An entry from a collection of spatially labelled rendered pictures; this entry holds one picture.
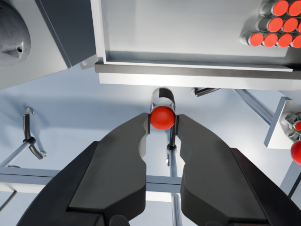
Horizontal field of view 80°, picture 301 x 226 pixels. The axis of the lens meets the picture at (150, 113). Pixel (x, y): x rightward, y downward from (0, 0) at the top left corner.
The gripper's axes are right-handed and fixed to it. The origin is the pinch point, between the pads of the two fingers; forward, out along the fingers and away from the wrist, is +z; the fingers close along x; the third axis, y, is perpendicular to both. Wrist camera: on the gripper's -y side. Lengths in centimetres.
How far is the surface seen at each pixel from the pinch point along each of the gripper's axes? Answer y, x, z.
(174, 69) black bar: 2.2, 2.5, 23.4
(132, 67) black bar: 2.3, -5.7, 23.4
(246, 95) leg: 26, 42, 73
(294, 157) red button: 14.1, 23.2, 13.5
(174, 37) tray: -3.2, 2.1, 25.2
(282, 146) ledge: 20.5, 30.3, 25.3
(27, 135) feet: 77, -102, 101
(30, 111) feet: 62, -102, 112
